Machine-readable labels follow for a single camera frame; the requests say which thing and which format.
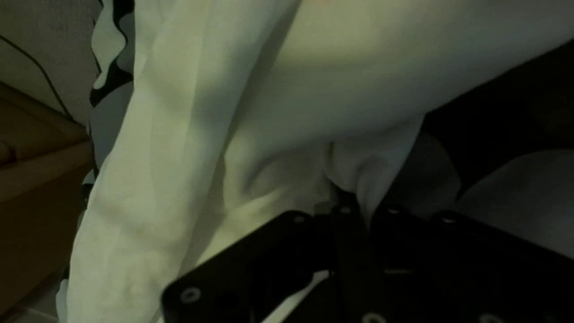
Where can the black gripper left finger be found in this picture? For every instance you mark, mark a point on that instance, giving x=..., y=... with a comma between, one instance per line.
x=249, y=279

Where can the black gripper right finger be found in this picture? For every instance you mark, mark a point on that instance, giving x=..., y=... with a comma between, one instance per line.
x=454, y=270

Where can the white pillow case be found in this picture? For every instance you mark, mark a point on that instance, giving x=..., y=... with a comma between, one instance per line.
x=240, y=111

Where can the black grey dotted bedspread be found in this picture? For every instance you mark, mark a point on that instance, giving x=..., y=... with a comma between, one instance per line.
x=498, y=154

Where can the tan cardboard box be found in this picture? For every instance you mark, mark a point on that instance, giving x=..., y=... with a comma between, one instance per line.
x=43, y=161

